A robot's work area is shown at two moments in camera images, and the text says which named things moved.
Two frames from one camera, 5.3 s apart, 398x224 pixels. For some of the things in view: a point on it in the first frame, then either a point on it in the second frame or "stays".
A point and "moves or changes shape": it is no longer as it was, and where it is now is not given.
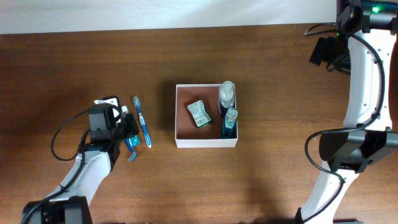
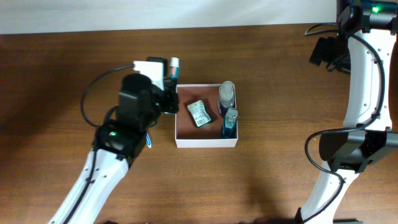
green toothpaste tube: x=134 y=139 moves or changes shape
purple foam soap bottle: x=226 y=96 stays
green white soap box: x=198 y=111 stays
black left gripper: x=130 y=125 -> x=169 y=93
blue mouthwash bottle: x=229 y=129 stays
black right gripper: x=323 y=53 stays
